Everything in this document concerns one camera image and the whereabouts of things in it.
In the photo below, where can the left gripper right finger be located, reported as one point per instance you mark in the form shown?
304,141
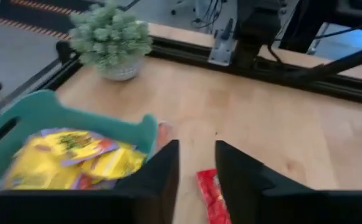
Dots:
277,205

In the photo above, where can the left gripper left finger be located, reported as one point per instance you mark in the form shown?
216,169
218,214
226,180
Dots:
121,205

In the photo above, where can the yellow Sour Patch candy pack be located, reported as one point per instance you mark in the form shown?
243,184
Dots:
118,163
37,168
74,143

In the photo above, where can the sea green plastic bin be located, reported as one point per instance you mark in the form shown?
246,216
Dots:
43,109

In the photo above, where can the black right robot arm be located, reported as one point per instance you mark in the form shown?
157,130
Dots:
257,28

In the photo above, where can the red Skittles candy pack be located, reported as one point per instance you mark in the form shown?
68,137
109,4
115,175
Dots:
213,196

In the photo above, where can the clear red fish candy pack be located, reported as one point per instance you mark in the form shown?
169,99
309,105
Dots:
165,135

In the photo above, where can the green spiky artificial plant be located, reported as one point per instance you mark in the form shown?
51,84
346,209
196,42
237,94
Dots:
112,37

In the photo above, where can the orange black hazard tape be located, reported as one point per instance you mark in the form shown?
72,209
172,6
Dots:
28,28
50,7

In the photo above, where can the silver arm base bracket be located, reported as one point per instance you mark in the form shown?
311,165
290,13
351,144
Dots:
222,49

